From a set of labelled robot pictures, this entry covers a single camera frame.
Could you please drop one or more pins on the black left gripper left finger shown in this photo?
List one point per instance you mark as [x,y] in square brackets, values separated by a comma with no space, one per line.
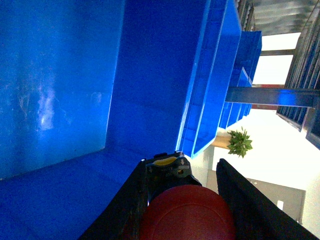
[121,218]

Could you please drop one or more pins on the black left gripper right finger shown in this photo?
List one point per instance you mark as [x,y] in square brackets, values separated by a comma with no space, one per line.
[255,216]

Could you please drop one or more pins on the red mushroom push button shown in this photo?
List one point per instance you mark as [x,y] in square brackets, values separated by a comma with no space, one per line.
[179,207]

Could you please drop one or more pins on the blue bin with buttons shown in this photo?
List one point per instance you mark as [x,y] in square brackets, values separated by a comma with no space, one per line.
[88,88]

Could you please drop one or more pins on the green potted plant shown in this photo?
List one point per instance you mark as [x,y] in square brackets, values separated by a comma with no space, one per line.
[239,143]

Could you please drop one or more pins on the blue middle storage bin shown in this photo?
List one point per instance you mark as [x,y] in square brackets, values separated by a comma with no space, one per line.
[244,68]

